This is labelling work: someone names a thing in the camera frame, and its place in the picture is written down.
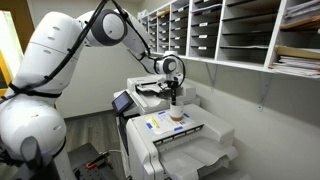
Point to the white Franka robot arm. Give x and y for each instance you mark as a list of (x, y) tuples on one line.
[(46, 56)]

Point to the brown wooden door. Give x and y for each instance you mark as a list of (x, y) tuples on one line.
[(16, 20)]

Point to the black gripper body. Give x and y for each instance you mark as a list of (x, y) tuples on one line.
[(173, 83)]

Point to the grey paper pile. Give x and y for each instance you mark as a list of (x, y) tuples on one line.
[(303, 8)]

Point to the yellow panel behind doorway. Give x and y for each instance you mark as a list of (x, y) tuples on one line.
[(4, 73)]

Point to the small white box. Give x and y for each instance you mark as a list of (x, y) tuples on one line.
[(142, 14)]

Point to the white copier finisher unit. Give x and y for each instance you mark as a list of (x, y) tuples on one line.
[(206, 133)]

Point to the white mug with brown base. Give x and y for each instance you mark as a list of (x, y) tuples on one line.
[(176, 111)]

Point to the copier touchscreen panel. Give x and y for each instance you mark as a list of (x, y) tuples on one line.
[(122, 102)]

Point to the tan envelope stack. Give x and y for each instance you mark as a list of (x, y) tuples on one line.
[(163, 12)]

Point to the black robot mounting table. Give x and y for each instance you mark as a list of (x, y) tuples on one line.
[(83, 156)]

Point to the blue tape piece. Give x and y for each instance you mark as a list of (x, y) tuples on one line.
[(178, 128), (186, 115), (149, 126), (161, 113)]

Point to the taped instruction sheet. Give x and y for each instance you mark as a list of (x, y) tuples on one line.
[(163, 124)]

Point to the white multifunction copier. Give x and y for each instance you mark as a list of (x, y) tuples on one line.
[(150, 100)]

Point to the white mail slot shelf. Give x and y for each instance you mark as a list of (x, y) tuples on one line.
[(218, 30)]

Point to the metal shelf bracket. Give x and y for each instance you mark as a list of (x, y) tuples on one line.
[(211, 78), (263, 93)]

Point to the white paper stack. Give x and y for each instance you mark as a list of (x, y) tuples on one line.
[(298, 65)]

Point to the manila folder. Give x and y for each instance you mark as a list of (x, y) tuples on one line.
[(296, 51)]

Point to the white shelf label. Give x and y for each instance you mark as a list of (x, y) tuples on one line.
[(203, 24), (202, 36), (202, 48)]

